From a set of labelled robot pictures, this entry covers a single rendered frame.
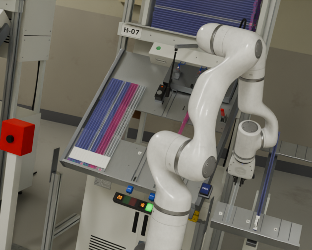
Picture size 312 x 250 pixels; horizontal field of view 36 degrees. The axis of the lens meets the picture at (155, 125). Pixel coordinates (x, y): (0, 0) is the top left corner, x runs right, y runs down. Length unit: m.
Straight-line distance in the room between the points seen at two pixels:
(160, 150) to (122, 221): 1.17
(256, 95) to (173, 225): 0.55
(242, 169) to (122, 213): 0.88
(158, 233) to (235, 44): 0.64
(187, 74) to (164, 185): 0.97
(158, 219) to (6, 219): 1.40
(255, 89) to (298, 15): 3.61
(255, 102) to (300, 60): 3.58
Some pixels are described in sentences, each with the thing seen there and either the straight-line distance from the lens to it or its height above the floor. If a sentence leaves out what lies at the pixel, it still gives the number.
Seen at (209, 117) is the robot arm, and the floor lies 1.20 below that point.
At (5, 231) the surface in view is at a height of 0.16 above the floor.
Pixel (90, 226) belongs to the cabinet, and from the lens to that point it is 2.72.
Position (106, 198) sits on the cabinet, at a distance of 2.61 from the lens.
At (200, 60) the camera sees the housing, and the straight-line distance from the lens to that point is 2.40.
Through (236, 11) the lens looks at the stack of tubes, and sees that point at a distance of 2.40.
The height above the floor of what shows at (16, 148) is 0.66.
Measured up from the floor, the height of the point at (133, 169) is 0.76.
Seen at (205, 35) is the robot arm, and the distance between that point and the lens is 1.56.
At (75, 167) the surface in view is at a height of 0.70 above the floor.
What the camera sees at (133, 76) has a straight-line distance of 2.50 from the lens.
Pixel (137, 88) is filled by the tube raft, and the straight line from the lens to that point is 2.43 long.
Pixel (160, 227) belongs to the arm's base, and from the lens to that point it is 1.55.
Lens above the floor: 1.50
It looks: 14 degrees down
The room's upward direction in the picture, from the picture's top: 11 degrees clockwise
